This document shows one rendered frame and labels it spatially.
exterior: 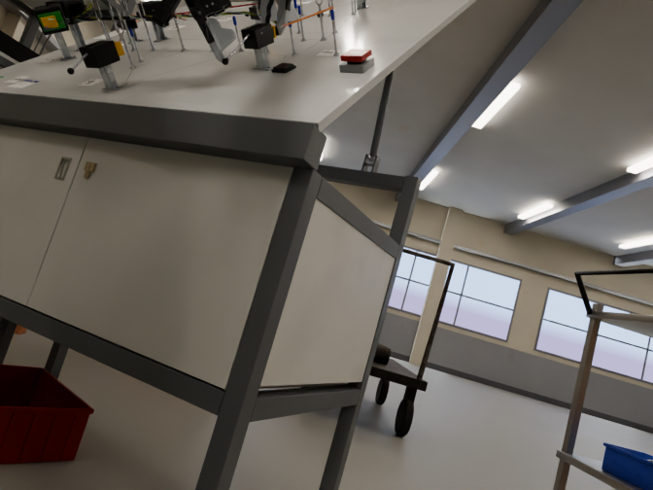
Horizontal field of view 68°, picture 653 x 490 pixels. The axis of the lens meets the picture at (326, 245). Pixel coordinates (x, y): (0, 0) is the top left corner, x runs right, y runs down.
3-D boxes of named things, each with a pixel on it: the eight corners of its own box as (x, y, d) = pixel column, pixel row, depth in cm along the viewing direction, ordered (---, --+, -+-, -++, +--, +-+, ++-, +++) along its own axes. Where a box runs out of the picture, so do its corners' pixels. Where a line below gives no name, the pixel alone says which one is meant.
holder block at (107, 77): (74, 101, 108) (54, 55, 103) (116, 83, 117) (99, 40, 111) (87, 102, 106) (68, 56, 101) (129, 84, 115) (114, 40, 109)
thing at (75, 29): (67, 45, 162) (47, -3, 154) (100, 46, 154) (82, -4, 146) (49, 51, 158) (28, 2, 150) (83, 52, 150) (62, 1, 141)
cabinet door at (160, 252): (222, 390, 79) (291, 165, 84) (22, 305, 104) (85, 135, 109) (230, 389, 82) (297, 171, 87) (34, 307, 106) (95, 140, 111)
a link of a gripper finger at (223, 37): (245, 54, 101) (223, 10, 97) (219, 67, 101) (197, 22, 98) (245, 54, 104) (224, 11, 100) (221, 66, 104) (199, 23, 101)
